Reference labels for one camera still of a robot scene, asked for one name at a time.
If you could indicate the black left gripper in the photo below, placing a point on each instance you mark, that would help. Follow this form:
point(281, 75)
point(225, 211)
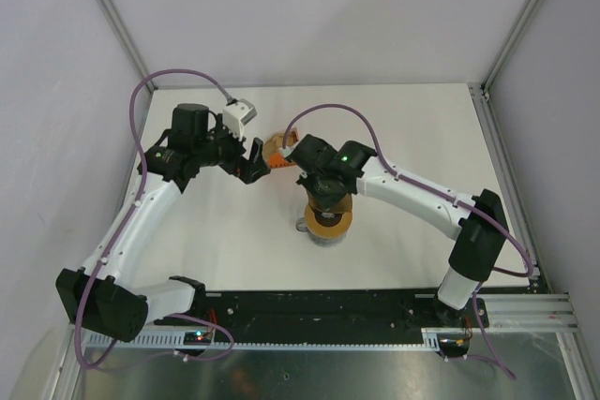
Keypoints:
point(246, 170)

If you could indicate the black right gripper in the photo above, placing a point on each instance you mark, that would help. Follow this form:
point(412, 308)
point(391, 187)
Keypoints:
point(327, 200)

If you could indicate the wooden ring dripper holder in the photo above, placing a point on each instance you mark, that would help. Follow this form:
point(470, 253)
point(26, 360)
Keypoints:
point(327, 225)

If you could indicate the brown paper coffee filter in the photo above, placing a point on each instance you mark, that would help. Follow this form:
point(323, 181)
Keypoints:
point(345, 205)

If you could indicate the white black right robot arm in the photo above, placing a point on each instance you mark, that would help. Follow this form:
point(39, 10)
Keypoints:
point(475, 224)

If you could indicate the orange coffee filter box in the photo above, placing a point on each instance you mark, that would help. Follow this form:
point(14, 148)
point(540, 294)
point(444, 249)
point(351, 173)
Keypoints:
point(276, 160)

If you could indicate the clear glass coffee server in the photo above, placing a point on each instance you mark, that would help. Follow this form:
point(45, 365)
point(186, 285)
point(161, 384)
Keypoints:
point(301, 226)

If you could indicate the stack of brown filters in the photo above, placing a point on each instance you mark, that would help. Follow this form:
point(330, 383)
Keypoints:
point(280, 140)

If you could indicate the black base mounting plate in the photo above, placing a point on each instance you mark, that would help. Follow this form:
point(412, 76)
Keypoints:
point(364, 317)

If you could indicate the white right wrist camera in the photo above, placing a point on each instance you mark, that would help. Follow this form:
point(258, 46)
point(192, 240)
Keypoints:
point(286, 151)

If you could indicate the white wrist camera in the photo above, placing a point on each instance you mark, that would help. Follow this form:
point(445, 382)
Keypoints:
point(236, 115)
point(286, 151)

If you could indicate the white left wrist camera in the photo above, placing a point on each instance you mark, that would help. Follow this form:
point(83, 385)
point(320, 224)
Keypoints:
point(236, 115)

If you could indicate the aluminium frame rail right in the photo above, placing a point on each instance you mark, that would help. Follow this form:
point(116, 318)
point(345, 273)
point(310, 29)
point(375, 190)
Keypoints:
point(508, 182)

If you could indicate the aluminium frame rail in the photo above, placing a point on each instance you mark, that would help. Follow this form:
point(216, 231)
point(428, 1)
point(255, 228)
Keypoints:
point(508, 182)
point(540, 313)

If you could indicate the aluminium frame post left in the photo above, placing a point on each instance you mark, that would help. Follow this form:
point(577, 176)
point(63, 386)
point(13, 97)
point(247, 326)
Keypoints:
point(114, 19)

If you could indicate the aluminium frame post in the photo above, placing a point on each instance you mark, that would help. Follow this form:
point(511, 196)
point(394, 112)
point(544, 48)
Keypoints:
point(114, 19)
point(524, 17)

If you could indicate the aluminium front frame rail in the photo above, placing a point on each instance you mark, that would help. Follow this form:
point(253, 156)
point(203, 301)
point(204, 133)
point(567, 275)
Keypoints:
point(540, 313)

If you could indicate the aluminium frame post right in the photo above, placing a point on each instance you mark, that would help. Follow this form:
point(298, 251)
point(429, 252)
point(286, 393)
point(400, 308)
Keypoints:
point(524, 17)

